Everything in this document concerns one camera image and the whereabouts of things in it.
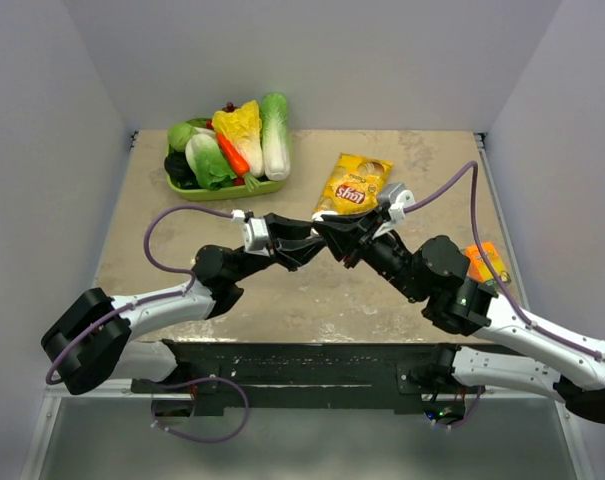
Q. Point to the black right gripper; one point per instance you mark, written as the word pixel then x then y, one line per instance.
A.
pixel 344 234

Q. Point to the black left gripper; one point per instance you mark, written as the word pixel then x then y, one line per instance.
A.
pixel 290 245

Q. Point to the white earbud charging case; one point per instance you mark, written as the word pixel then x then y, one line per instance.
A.
pixel 320 215

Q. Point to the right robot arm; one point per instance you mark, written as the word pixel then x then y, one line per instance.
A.
pixel 542 358

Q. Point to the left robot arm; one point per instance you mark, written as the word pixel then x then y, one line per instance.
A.
pixel 92 340

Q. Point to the yellow chips bag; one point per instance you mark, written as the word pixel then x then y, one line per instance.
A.
pixel 353 185

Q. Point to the green vegetable basket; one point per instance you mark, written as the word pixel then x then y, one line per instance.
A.
pixel 227 193

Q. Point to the orange toy carrot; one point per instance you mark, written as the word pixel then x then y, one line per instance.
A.
pixel 237 162

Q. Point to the green leafy bok choy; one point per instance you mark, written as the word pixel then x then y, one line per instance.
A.
pixel 206 160

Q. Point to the yellow white cabbage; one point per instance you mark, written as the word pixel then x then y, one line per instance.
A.
pixel 242 128

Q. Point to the green white napa cabbage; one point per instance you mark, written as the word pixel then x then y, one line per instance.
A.
pixel 275 137

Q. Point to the black toy vegetable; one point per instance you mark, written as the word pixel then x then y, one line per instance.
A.
pixel 180 173

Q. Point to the orange juice carton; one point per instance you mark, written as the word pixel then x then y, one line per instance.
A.
pixel 478 269

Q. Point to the round green cabbage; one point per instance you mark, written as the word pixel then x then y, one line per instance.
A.
pixel 179 135

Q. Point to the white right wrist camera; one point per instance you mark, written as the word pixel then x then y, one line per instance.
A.
pixel 394 198

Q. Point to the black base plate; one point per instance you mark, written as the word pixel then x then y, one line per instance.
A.
pixel 397 377

